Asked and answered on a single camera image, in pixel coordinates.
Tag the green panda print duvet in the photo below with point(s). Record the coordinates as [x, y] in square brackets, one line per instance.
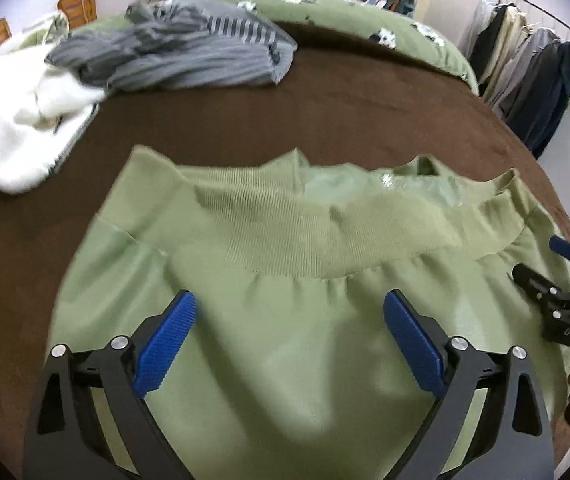
[345, 15]

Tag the wooden chair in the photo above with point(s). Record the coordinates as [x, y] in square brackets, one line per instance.
[77, 7]

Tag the brown bed blanket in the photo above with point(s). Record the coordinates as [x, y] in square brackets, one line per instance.
[315, 115]

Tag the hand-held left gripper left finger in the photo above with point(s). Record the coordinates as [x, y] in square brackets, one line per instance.
[167, 340]

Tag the hanging black coat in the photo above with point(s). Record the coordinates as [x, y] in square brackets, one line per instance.
[487, 40]

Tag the white fleece garment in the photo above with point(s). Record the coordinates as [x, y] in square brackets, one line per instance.
[10, 125]

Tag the white printed pillow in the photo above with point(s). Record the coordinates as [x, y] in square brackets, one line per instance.
[45, 27]

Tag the hanging dark navy coat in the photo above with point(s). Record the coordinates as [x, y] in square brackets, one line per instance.
[550, 100]

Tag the grey striped garment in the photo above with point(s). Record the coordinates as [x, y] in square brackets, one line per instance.
[190, 55]

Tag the hanging grey garment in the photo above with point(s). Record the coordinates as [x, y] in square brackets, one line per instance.
[530, 65]

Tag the metal clothes rack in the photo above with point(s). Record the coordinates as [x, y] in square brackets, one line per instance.
[540, 7]

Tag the green zip jacket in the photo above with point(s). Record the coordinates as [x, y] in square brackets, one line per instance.
[290, 335]

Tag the hanging beige coat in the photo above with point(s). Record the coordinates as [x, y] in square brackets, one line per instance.
[507, 40]

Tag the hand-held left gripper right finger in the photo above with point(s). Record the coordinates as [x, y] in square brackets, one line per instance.
[415, 345]

